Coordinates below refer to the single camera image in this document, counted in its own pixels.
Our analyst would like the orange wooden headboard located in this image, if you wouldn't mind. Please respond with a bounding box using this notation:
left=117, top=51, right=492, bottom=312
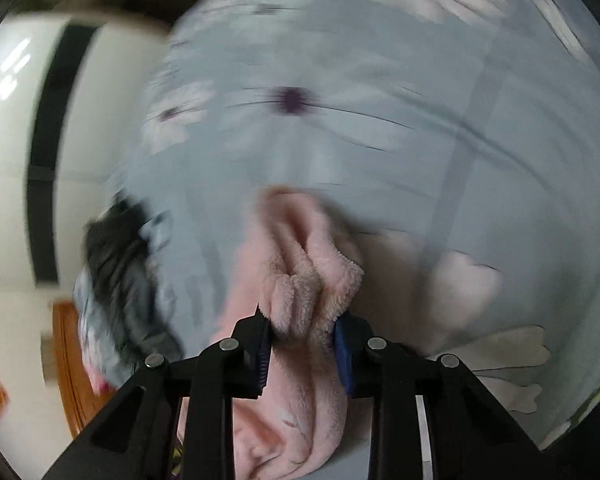
left=52, top=300, right=114, bottom=439

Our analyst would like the black sweatshirt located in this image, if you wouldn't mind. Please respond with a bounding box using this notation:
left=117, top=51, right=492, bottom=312
left=73, top=196, right=183, bottom=387

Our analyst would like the pink fleece floral garment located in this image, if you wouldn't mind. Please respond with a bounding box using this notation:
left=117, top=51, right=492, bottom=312
left=214, top=188, right=364, bottom=479

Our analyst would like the pink pillow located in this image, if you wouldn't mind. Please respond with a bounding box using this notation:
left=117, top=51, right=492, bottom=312
left=79, top=323, right=118, bottom=394

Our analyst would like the blue-grey floral bed sheet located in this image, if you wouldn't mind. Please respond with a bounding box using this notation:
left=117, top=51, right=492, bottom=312
left=110, top=0, right=600, bottom=448

